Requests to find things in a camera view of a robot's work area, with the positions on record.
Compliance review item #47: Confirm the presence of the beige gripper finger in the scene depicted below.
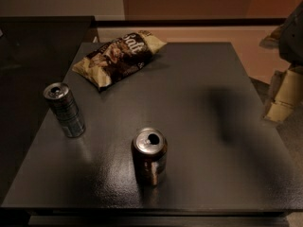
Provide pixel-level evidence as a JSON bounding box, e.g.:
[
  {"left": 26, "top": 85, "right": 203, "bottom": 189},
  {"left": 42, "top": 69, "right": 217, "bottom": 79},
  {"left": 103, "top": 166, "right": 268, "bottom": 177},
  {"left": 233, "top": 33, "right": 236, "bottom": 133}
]
[
  {"left": 259, "top": 25, "right": 283, "bottom": 49},
  {"left": 263, "top": 67, "right": 303, "bottom": 123}
]

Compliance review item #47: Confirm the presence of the orange soda can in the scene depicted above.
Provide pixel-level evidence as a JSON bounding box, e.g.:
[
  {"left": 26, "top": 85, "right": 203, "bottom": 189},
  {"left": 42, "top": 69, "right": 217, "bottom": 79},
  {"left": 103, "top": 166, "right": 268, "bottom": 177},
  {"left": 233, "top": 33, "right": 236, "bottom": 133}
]
[{"left": 132, "top": 127, "right": 168, "bottom": 186}]

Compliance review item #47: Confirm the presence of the slim redbull can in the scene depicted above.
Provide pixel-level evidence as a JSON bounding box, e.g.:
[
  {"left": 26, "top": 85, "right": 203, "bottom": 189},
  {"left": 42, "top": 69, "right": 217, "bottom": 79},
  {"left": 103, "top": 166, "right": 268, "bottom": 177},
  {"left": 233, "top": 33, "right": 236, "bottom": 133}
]
[{"left": 44, "top": 82, "right": 85, "bottom": 138}]

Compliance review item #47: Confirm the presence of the brown salt chip bag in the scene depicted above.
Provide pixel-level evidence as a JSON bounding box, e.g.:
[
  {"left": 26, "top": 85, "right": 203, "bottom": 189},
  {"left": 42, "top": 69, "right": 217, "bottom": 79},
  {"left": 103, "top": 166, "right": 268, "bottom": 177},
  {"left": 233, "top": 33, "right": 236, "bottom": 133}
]
[{"left": 72, "top": 30, "right": 166, "bottom": 90}]

